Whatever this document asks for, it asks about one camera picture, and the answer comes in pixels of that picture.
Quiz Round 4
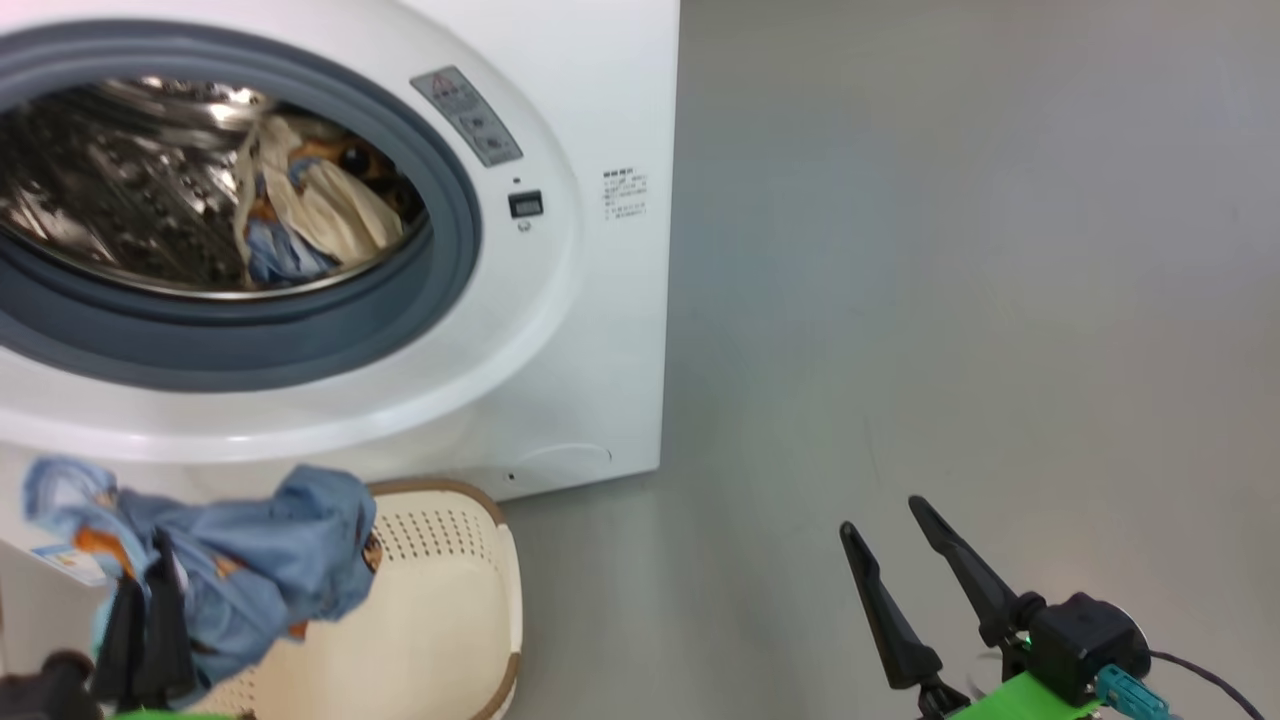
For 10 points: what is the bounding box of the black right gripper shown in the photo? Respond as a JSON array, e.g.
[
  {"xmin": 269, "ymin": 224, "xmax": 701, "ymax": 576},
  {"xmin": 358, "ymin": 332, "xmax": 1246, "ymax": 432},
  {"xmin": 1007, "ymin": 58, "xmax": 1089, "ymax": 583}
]
[{"xmin": 838, "ymin": 495, "xmax": 1153, "ymax": 720}]

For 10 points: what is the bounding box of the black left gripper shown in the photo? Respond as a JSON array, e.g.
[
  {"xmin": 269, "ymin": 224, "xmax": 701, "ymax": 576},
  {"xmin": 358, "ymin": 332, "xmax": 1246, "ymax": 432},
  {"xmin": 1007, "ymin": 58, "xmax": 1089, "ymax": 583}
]
[{"xmin": 0, "ymin": 530, "xmax": 198, "ymax": 720}]

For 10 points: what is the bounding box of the cream and blue printed garment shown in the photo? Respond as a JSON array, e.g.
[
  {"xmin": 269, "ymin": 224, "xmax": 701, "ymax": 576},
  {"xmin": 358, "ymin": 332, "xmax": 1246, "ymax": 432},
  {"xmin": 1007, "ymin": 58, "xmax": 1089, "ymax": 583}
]
[{"xmin": 232, "ymin": 113, "xmax": 407, "ymax": 292}]

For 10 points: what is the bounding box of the cream perforated laundry basket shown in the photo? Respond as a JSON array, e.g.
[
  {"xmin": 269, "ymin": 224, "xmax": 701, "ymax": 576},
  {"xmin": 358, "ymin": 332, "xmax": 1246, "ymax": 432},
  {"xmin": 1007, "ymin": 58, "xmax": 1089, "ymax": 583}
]
[{"xmin": 205, "ymin": 478, "xmax": 524, "ymax": 720}]

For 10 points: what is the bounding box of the white front-load washing machine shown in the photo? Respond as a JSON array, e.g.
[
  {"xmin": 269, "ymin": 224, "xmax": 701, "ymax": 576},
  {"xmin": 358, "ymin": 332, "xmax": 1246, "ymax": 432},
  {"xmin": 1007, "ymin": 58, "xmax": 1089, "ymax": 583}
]
[{"xmin": 0, "ymin": 0, "xmax": 682, "ymax": 691}]

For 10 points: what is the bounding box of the blue energy label sticker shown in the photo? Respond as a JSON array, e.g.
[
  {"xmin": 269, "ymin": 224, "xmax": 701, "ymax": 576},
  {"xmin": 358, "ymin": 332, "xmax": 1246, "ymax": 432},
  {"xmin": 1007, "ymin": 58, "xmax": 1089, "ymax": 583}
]
[{"xmin": 30, "ymin": 542, "xmax": 113, "ymax": 587}]

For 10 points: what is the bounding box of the grey warning sticker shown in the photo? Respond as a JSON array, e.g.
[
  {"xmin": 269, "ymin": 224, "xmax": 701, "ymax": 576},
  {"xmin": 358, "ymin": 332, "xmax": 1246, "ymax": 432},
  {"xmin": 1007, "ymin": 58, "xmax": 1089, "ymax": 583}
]
[{"xmin": 409, "ymin": 66, "xmax": 524, "ymax": 168}]

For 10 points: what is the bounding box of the teal cable connector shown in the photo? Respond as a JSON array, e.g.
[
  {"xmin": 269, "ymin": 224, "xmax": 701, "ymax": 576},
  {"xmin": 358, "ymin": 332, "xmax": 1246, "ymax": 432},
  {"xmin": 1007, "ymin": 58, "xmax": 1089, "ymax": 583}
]
[{"xmin": 1094, "ymin": 664, "xmax": 1172, "ymax": 720}]

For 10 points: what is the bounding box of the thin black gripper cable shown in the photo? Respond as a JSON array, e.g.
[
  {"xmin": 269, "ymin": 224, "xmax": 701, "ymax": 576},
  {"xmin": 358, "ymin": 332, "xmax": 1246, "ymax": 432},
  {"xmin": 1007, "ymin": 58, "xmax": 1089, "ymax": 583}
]
[{"xmin": 1148, "ymin": 650, "xmax": 1263, "ymax": 720}]

